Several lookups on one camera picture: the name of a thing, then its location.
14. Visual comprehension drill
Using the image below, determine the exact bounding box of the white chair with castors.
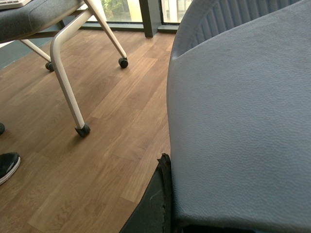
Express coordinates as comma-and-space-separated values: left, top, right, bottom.
0, 0, 128, 137

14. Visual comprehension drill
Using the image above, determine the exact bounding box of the left gripper black camera finger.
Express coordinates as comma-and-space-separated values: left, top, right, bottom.
120, 153, 172, 233

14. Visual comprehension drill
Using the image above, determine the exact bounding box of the black sneaker of bystander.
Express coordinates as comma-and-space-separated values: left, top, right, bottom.
0, 152, 21, 184

